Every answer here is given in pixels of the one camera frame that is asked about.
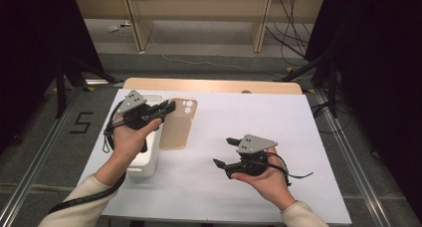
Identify person's left hand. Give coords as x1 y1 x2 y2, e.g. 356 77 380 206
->
111 117 163 163

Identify beige phone case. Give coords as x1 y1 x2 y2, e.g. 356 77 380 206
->
159 97 199 151

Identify light wooden table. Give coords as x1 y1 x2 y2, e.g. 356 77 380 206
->
122 77 304 96

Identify black floor cables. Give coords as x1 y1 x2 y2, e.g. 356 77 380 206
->
264 0 314 60
311 100 353 135

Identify black gripper strap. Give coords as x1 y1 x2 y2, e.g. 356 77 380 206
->
102 100 125 154

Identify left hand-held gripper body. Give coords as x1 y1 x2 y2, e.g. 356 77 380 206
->
112 90 164 131

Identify dark curtain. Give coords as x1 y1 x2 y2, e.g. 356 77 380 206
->
304 0 422 221
0 0 105 153

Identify light wooden shelf unit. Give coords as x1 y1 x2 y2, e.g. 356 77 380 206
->
72 0 325 54

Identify aluminium floor rail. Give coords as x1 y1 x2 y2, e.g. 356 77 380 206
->
314 87 396 227
0 87 85 227

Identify white floor cable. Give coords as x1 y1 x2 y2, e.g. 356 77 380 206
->
141 20 315 81

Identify white table cover sheet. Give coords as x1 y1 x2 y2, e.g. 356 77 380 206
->
77 89 353 226

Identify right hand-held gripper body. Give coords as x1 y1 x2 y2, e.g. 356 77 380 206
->
224 133 279 179

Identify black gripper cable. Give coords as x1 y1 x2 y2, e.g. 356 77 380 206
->
265 151 315 188

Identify white plastic storage box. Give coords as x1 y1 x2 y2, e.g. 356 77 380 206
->
125 93 165 178

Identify person's right hand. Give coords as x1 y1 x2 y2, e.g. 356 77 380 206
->
230 146 297 212

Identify black metal stand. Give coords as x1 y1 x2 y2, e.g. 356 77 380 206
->
273 50 340 119
54 53 124 119

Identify black spiral-wrapped cable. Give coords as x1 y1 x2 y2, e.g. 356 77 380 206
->
48 171 127 215

